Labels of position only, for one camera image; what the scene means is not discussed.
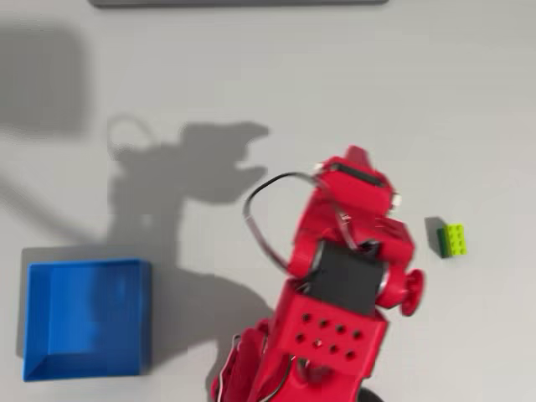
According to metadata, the green lego brick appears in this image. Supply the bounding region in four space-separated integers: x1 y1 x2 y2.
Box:
436 223 468 260

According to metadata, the blue plastic box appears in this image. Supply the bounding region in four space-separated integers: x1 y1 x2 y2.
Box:
23 258 152 383

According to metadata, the looped black servo cable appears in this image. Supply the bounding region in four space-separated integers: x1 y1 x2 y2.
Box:
243 172 378 273

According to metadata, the thin arm servo cable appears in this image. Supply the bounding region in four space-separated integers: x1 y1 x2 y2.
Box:
215 334 244 399

